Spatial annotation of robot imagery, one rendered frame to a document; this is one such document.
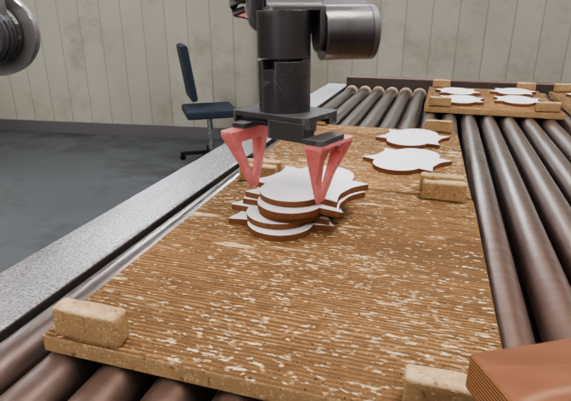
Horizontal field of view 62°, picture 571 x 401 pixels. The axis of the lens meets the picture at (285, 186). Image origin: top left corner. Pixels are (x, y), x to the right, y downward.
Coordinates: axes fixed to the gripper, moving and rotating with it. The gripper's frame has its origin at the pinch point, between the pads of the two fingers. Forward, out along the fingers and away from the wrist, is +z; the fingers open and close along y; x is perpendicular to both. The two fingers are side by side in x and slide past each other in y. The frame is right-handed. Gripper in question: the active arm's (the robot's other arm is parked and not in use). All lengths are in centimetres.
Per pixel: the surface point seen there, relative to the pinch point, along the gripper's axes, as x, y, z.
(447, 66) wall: -385, 112, 21
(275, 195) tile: 1.6, 0.2, 0.7
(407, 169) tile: -27.1, -3.8, 4.0
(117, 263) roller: 16.3, 10.7, 6.4
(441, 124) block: -58, 2, 3
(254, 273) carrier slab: 11.2, -4.5, 5.0
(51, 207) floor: -96, 262, 94
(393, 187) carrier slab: -20.2, -4.7, 4.9
